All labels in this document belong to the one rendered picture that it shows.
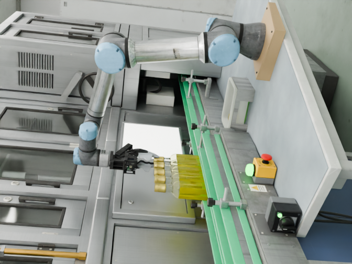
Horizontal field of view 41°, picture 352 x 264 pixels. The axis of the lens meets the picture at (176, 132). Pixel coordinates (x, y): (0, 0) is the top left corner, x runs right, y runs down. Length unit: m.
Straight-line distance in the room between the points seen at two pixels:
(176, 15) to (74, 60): 2.86
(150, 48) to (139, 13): 3.83
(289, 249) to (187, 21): 4.43
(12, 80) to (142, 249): 1.56
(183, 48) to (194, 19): 3.88
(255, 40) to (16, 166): 1.23
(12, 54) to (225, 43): 1.57
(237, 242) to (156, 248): 0.48
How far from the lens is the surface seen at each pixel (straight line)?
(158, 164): 2.04
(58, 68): 2.95
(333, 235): 1.62
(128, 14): 5.61
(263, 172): 1.72
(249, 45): 1.91
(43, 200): 2.07
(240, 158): 1.89
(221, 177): 1.77
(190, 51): 1.78
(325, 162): 1.37
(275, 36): 1.82
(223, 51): 1.76
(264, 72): 1.90
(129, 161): 2.03
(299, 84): 1.62
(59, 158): 2.41
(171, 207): 2.03
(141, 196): 2.07
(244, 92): 2.11
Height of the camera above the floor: 1.30
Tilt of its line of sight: 6 degrees down
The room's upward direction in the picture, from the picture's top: 85 degrees counter-clockwise
